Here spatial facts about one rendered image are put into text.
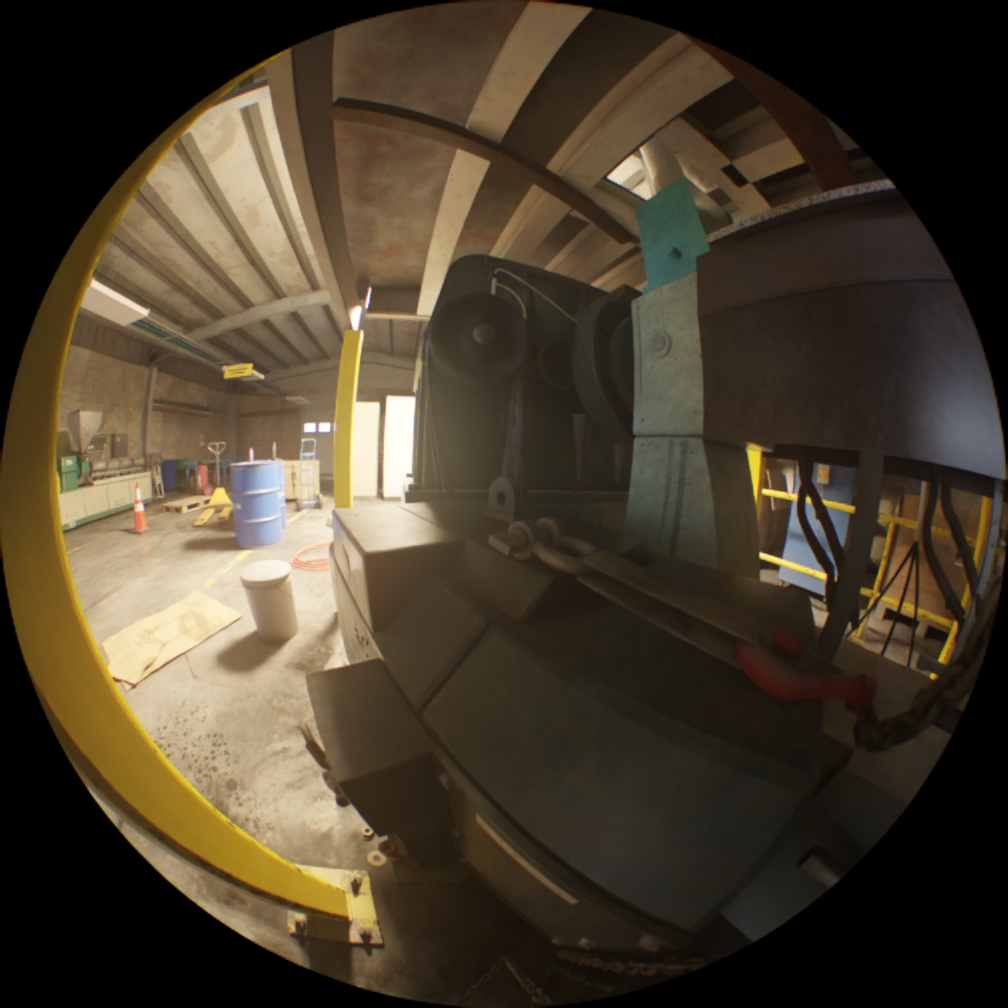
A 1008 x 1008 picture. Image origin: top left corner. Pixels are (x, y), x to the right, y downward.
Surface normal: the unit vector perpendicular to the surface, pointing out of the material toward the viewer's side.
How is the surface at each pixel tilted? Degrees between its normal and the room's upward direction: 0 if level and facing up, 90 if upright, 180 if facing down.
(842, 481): 90
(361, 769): 0
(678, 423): 90
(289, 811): 0
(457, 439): 90
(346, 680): 0
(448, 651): 45
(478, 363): 83
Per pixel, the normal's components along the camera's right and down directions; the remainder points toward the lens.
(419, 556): 0.63, 0.15
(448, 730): -0.51, -0.65
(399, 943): 0.05, -0.99
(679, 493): -0.94, 0.00
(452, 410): 0.33, 0.17
